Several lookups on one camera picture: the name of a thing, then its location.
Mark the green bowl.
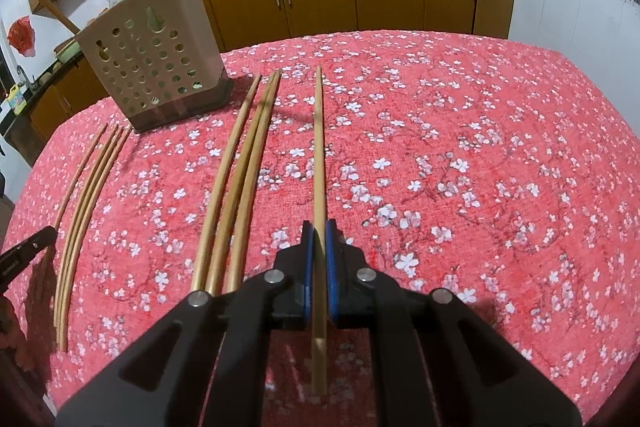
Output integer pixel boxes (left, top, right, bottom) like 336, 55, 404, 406
54, 38, 83, 62

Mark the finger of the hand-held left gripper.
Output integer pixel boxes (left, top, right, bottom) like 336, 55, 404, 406
0, 226, 59, 293

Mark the hanging red plastic bag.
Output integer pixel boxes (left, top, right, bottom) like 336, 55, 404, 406
7, 17, 37, 56

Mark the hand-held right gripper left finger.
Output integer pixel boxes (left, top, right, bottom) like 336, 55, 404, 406
55, 219, 314, 427

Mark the beige perforated utensil holder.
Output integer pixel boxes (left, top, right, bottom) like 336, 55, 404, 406
75, 0, 233, 134

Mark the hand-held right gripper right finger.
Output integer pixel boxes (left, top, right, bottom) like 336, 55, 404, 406
326, 219, 583, 427

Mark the yellow bottle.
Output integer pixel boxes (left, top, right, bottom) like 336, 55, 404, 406
5, 84, 27, 114

